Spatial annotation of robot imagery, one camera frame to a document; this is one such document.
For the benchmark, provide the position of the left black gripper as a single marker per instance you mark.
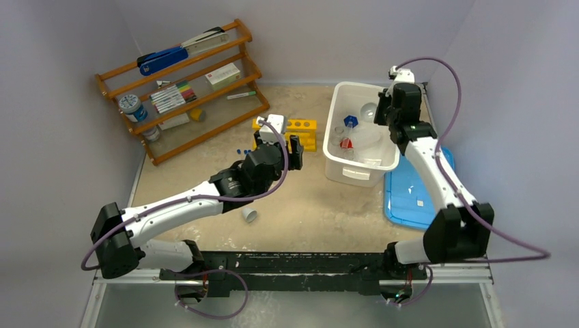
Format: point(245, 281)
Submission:
point(294, 155)

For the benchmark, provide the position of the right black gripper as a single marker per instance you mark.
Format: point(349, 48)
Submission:
point(385, 111)

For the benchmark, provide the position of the white ceramic dish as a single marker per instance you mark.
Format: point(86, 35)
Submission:
point(368, 111)

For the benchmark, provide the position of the yellow test tube rack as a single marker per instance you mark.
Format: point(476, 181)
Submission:
point(305, 130)

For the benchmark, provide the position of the red nozzle wash bottle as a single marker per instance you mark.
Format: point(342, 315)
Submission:
point(360, 139)

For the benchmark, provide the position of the blue base glass cylinder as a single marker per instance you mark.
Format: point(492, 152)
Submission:
point(350, 124)

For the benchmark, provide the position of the white plastic bin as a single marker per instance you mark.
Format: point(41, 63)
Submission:
point(348, 98)

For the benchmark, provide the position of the small glass beaker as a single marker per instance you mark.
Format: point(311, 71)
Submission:
point(338, 135)

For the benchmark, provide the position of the blue plastic lid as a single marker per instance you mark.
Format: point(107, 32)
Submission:
point(406, 200)

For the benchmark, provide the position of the clear plastic packet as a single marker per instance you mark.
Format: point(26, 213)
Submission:
point(371, 161)

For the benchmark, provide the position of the glass conical flask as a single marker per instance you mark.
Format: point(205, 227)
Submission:
point(348, 154)

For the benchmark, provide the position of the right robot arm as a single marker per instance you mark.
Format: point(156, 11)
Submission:
point(461, 228)

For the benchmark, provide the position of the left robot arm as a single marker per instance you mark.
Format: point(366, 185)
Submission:
point(120, 237)

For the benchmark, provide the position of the green white marker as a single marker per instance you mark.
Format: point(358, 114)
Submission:
point(241, 95)

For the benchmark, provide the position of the yellow sponge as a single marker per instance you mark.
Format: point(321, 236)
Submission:
point(198, 115)

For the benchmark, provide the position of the white flat box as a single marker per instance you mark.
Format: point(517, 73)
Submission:
point(174, 121)

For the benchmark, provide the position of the white green box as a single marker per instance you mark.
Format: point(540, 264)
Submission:
point(223, 76)

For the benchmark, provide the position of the coloured marker pack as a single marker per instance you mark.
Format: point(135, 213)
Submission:
point(172, 97)

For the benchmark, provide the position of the wooden shelf rack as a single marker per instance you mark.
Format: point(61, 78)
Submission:
point(221, 114)

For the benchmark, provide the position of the small clear jar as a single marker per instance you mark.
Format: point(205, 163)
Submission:
point(152, 134)

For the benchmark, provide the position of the small white clip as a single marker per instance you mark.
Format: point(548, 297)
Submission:
point(161, 84)

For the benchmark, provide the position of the blue lid jar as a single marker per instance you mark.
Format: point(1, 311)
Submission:
point(132, 107)

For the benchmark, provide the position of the blue grey stapler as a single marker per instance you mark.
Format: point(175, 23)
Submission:
point(157, 61)

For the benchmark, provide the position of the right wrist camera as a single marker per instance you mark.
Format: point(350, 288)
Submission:
point(400, 75)

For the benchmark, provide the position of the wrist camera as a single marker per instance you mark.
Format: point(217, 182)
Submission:
point(400, 75)
point(271, 128)

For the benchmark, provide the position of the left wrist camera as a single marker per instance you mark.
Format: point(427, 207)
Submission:
point(271, 128)

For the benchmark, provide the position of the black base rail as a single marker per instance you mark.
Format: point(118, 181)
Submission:
point(367, 274)

